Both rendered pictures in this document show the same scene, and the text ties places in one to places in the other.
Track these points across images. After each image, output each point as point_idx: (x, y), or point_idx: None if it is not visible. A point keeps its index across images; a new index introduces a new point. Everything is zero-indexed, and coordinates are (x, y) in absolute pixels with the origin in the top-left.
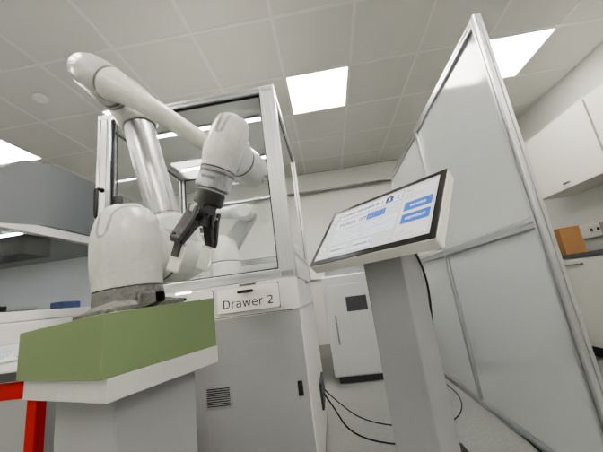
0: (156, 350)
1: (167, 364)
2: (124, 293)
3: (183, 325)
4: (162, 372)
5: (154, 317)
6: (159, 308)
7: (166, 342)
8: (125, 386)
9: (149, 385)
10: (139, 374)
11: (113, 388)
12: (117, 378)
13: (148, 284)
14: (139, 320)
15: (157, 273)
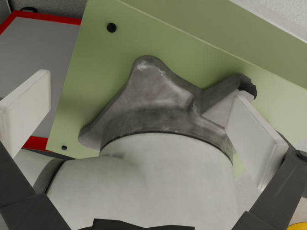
0: (256, 24)
1: (238, 0)
2: (231, 150)
3: (204, 12)
4: (245, 0)
5: (267, 58)
6: (261, 64)
7: (240, 20)
8: (293, 26)
9: (263, 6)
10: (279, 22)
11: (306, 34)
12: (305, 39)
13: (204, 139)
14: (294, 71)
15: (175, 156)
